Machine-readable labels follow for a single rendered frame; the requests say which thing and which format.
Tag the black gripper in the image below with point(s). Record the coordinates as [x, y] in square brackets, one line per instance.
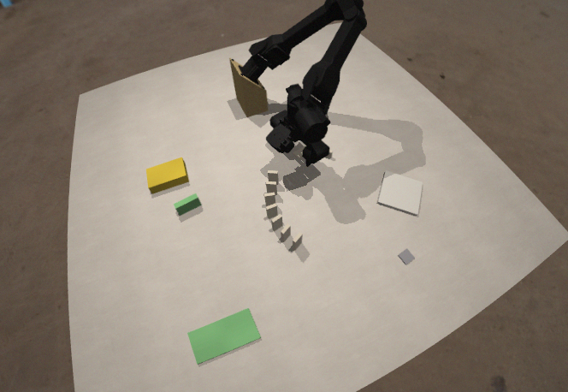
[313, 152]

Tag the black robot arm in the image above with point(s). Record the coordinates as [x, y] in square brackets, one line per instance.
[322, 79]

